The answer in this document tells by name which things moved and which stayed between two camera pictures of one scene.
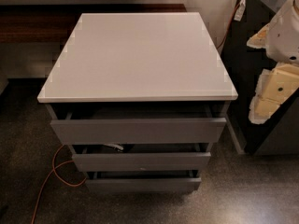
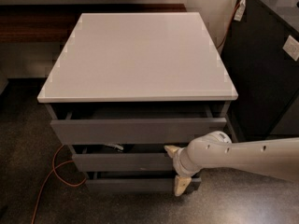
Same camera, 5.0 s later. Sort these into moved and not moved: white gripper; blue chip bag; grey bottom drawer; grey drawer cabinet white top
Moved: white gripper
Not moved: grey bottom drawer; grey drawer cabinet white top; blue chip bag
